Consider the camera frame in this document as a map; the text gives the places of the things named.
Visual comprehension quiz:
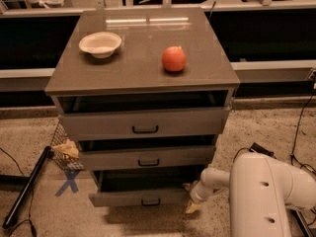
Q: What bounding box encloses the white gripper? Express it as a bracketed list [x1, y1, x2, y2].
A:
[183, 181, 211, 214]

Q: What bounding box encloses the grey bottom drawer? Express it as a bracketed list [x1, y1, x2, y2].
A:
[89, 165, 203, 207]

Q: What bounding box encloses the grey drawer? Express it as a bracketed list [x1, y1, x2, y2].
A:
[89, 165, 203, 207]
[59, 108, 229, 141]
[79, 145, 215, 171]

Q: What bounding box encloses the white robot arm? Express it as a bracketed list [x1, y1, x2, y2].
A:
[185, 153, 316, 237]

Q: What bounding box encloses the grey middle drawer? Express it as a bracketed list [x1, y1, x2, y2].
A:
[79, 145, 215, 171]

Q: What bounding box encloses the grey top drawer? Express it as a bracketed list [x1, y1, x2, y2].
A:
[59, 108, 229, 141]

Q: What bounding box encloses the grey drawer cabinet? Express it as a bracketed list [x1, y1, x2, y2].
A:
[44, 7, 241, 196]

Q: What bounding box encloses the black power adapter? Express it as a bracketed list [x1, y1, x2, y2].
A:
[250, 142, 275, 157]

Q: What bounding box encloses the black bar right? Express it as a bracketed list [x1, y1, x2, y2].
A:
[291, 210, 316, 237]

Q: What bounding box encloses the black bar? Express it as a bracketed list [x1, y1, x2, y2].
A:
[291, 210, 316, 237]
[1, 146, 51, 229]

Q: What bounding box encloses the blue tape cross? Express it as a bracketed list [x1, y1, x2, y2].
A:
[55, 170, 79, 197]

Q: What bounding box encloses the crumpled yellow paper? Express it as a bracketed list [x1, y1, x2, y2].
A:
[52, 139, 79, 159]

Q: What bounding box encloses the red apple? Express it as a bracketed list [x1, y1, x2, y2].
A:
[162, 46, 187, 72]

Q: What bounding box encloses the black bar left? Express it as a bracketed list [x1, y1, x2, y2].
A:
[1, 146, 51, 229]

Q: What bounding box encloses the white paper bowl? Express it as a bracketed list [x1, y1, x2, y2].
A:
[79, 32, 121, 58]

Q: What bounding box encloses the wire mesh basket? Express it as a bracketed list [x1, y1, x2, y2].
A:
[50, 123, 84, 171]

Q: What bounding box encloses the black cable on floor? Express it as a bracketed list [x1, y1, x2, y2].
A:
[231, 92, 316, 227]

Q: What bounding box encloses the black cable left floor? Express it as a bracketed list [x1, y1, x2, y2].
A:
[0, 147, 38, 237]

